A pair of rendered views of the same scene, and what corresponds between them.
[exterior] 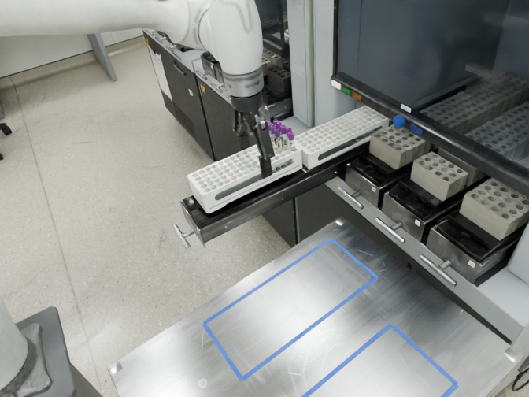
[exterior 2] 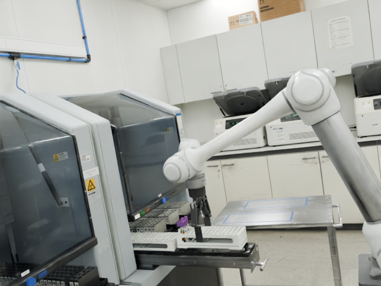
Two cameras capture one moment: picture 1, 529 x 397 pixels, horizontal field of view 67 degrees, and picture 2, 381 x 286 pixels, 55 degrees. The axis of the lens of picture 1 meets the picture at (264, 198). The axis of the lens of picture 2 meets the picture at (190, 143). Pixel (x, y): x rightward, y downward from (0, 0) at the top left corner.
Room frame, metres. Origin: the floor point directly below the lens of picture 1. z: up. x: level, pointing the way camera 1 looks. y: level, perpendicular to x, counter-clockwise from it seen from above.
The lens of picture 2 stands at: (1.82, 1.25, 1.43)
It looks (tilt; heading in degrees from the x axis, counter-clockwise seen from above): 5 degrees down; 232
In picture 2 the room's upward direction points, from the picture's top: 9 degrees counter-clockwise
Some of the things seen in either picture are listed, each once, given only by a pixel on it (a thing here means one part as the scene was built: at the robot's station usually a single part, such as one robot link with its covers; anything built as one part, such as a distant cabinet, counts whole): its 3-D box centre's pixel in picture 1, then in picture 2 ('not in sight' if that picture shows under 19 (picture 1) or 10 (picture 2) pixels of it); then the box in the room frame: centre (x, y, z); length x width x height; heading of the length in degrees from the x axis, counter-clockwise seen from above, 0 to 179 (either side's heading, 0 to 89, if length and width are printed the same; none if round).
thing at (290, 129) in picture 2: not in sight; (295, 108); (-1.50, -1.10, 1.24); 0.62 x 0.56 x 0.69; 26
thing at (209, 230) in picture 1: (290, 174); (186, 254); (0.90, -0.09, 0.78); 0.73 x 0.14 x 0.09; 116
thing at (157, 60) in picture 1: (158, 72); not in sight; (2.52, 0.57, 0.43); 0.27 x 0.02 x 0.36; 26
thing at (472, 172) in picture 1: (456, 165); (158, 218); (0.76, -0.50, 0.85); 0.12 x 0.02 x 0.06; 26
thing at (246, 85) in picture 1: (243, 78); (195, 181); (0.85, 0.01, 1.12); 0.09 x 0.09 x 0.06
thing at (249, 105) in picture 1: (247, 107); (198, 197); (0.85, 0.01, 1.04); 0.08 x 0.07 x 0.09; 26
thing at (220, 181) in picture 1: (246, 171); (211, 237); (0.84, 0.04, 0.86); 0.30 x 0.10 x 0.06; 116
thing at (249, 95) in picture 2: not in sight; (242, 118); (-1.25, -1.62, 1.22); 0.62 x 0.56 x 0.64; 24
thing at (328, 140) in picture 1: (340, 136); (150, 242); (0.98, -0.25, 0.83); 0.30 x 0.10 x 0.06; 116
